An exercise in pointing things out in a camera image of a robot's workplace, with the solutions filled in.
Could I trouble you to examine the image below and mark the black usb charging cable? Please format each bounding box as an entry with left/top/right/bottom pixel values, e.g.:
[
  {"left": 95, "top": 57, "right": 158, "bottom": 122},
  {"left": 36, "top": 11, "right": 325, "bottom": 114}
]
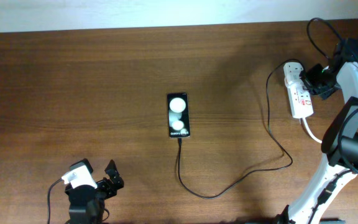
[{"left": 177, "top": 58, "right": 306, "bottom": 200}]

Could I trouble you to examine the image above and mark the black smartphone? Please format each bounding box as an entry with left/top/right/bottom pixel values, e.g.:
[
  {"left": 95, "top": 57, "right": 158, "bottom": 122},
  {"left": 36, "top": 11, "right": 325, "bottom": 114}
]
[{"left": 167, "top": 92, "right": 191, "bottom": 138}]

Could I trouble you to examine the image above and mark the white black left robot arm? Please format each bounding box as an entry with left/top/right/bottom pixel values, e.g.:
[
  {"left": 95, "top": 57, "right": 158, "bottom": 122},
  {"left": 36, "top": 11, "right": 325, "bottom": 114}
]
[{"left": 62, "top": 159, "right": 124, "bottom": 224}]

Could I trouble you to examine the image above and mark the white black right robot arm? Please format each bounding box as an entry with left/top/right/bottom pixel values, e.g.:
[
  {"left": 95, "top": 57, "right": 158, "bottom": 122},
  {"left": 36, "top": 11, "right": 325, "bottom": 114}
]
[{"left": 275, "top": 39, "right": 358, "bottom": 223}]

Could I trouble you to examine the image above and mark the white usb charger plug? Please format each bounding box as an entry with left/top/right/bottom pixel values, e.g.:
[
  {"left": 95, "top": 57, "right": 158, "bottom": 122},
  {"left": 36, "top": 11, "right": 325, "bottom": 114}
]
[{"left": 283, "top": 62, "right": 304, "bottom": 88}]

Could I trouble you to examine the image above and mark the white power strip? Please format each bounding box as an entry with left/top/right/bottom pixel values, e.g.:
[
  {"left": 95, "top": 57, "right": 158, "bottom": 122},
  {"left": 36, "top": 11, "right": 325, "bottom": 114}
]
[{"left": 287, "top": 84, "right": 313, "bottom": 119}]

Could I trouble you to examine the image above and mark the black base at bottom edge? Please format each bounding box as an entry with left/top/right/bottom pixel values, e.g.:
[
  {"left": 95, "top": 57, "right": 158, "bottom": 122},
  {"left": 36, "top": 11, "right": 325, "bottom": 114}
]
[{"left": 272, "top": 205, "right": 346, "bottom": 224}]

